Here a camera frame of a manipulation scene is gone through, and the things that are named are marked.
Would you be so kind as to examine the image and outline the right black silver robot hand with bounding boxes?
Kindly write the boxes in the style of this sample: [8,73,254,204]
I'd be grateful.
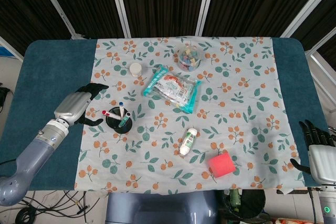
[290,120,336,184]

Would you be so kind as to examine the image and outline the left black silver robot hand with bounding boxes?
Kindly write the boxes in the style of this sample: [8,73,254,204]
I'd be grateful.
[54,83,110,127]

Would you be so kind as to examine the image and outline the red-capped white marker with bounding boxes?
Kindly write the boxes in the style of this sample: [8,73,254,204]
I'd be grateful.
[102,110,120,120]

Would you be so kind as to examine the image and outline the green-capped white marker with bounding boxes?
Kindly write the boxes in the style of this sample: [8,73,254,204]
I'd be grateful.
[118,112,131,128]

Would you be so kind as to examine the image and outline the black mesh pen holder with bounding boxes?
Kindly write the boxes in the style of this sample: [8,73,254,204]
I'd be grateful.
[106,106,133,134]

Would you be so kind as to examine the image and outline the teal table cover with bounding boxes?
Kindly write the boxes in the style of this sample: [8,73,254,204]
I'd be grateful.
[0,39,331,192]

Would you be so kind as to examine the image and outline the small white lidded jar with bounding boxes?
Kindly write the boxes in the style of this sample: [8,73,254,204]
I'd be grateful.
[129,62,143,78]

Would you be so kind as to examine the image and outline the black waste bin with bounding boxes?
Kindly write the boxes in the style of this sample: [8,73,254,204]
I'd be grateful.
[223,187,266,219]

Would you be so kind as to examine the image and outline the red foam cube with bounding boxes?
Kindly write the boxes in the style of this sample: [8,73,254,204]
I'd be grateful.
[207,152,236,179]

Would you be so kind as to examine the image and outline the teal edged plastic snack bag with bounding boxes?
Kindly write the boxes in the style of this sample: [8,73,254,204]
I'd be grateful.
[142,63,203,114]

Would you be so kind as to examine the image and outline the dark corrugated screen panel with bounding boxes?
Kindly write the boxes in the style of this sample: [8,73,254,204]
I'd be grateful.
[117,0,208,38]
[41,0,124,39]
[203,0,325,37]

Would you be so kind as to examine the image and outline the floral leaf berry tablecloth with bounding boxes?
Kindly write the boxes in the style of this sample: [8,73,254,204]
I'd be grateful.
[74,36,307,192]

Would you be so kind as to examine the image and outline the white bottle with green label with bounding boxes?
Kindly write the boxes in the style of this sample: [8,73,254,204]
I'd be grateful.
[179,127,198,156]

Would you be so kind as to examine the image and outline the clear jar of binder clips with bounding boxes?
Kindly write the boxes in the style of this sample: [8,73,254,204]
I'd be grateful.
[175,42,203,73]

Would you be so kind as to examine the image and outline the blue grey robot torso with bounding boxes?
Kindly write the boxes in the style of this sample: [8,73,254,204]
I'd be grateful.
[106,190,218,224]

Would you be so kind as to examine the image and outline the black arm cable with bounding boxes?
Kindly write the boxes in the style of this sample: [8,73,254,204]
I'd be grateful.
[307,186,317,224]

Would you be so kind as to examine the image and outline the white aluminium screen post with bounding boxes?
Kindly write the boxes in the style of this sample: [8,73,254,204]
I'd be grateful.
[107,0,132,38]
[33,0,87,40]
[195,0,219,37]
[279,0,336,38]

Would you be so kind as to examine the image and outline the black floor cable bundle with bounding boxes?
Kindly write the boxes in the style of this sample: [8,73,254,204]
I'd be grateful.
[14,190,106,224]

